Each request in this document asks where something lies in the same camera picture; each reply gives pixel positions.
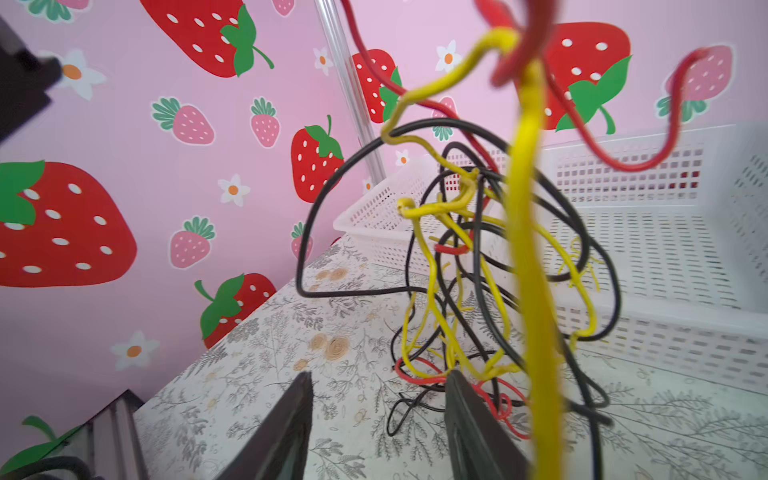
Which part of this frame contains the left aluminium corner post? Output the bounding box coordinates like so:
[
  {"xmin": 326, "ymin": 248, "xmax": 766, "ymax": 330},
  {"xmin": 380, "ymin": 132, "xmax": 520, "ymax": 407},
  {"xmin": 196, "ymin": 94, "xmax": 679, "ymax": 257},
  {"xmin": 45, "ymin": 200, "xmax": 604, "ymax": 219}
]
[{"xmin": 313, "ymin": 0, "xmax": 388, "ymax": 186}]

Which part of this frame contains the left white plastic basket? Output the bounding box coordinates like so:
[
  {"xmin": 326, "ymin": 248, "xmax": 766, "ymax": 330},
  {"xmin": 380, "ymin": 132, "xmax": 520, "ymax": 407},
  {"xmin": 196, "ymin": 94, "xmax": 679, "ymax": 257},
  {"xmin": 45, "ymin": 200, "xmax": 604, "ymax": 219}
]
[{"xmin": 333, "ymin": 123, "xmax": 767, "ymax": 394}]

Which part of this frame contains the yellow cable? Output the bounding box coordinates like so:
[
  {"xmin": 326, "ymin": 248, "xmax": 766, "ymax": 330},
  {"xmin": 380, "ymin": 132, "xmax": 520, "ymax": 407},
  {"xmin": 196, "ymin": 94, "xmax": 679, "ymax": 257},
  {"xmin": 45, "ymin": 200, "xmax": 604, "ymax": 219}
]
[{"xmin": 380, "ymin": 26, "xmax": 565, "ymax": 480}]

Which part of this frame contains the aluminium front rail frame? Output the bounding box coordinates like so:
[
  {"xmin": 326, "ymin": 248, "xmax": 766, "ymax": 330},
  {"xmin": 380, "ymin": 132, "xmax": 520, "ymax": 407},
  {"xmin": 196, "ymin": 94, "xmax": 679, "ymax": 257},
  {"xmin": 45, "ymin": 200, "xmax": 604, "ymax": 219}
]
[{"xmin": 0, "ymin": 388, "xmax": 148, "ymax": 480}]

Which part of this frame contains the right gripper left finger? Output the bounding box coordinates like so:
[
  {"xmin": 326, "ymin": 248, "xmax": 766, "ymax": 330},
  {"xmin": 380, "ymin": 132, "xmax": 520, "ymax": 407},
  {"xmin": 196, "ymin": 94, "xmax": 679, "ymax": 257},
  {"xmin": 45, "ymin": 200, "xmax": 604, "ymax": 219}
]
[{"xmin": 216, "ymin": 371, "xmax": 314, "ymax": 480}]

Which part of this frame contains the cable bundle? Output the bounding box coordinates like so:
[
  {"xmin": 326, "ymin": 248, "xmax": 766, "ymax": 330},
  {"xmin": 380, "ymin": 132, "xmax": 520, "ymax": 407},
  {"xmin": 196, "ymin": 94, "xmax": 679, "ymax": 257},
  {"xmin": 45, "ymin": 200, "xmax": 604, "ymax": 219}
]
[{"xmin": 295, "ymin": 0, "xmax": 712, "ymax": 480}]

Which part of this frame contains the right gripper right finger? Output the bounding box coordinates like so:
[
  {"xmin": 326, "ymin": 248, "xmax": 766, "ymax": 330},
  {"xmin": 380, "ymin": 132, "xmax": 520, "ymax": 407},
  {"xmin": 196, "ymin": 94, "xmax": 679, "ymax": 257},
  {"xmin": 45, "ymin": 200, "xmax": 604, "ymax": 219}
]
[{"xmin": 444, "ymin": 370, "xmax": 529, "ymax": 480}]

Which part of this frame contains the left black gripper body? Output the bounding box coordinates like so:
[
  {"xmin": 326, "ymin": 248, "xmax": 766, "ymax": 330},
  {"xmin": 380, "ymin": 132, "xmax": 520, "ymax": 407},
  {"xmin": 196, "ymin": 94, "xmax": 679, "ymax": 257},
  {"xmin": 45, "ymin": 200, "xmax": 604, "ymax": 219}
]
[{"xmin": 0, "ymin": 19, "xmax": 62, "ymax": 142}]

